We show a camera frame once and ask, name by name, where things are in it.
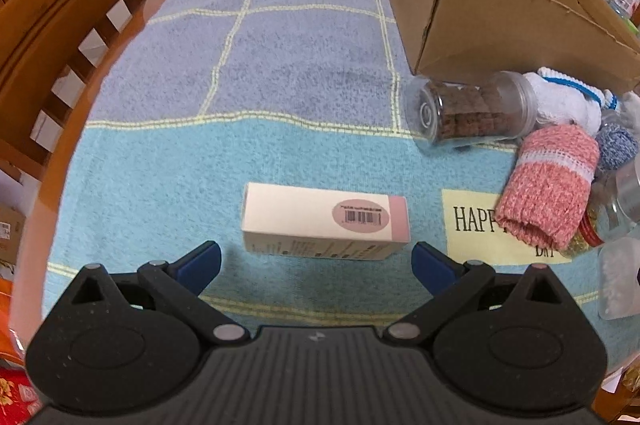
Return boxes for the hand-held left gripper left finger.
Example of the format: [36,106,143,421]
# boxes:
[70,241,250,347]

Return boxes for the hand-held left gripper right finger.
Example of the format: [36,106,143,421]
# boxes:
[384,241,571,345]

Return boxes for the cream box with pink end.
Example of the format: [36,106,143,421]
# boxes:
[242,182,412,262]

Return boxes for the pink knit cover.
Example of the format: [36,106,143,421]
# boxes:
[495,125,600,247]

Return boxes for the clear jar of brown snacks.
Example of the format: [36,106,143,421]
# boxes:
[404,71,538,149]

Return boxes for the clear cotton swab container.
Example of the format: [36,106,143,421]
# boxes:
[597,239,640,321]

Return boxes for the small cardboard carton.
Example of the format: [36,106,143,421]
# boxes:
[0,205,26,266]

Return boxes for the orange bag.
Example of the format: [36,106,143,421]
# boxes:
[0,280,26,366]

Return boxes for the red printed cloth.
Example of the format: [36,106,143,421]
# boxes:
[0,367,43,425]

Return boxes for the blue checked towel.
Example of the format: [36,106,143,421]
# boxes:
[42,0,640,356]

